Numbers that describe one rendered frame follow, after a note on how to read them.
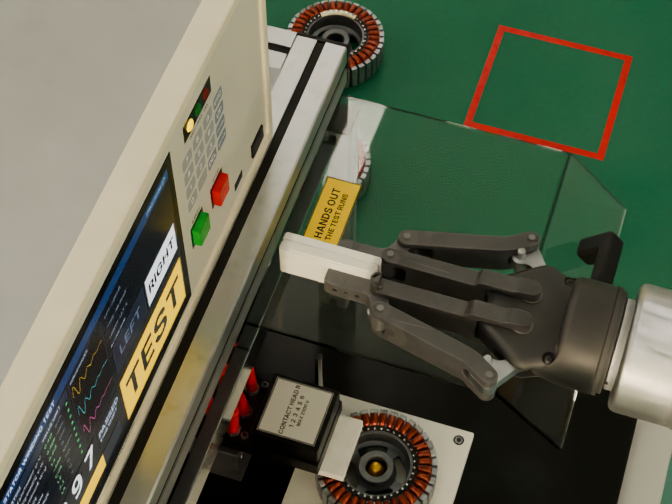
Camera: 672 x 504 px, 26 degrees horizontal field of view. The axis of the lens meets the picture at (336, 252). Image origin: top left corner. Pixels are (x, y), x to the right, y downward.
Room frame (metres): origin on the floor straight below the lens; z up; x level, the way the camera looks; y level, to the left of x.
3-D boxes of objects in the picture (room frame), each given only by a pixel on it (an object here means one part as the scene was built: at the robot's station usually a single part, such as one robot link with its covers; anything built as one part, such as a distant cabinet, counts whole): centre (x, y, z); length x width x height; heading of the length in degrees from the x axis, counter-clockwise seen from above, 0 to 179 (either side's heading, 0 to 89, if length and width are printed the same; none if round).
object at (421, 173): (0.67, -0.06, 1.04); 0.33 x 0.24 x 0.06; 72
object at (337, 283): (0.53, -0.01, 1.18); 0.05 x 0.03 x 0.01; 72
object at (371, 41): (1.14, 0.00, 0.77); 0.11 x 0.11 x 0.04
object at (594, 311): (0.51, -0.15, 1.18); 0.09 x 0.08 x 0.07; 72
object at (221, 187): (0.63, 0.08, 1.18); 0.02 x 0.01 x 0.02; 162
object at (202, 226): (0.59, 0.10, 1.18); 0.02 x 0.01 x 0.02; 162
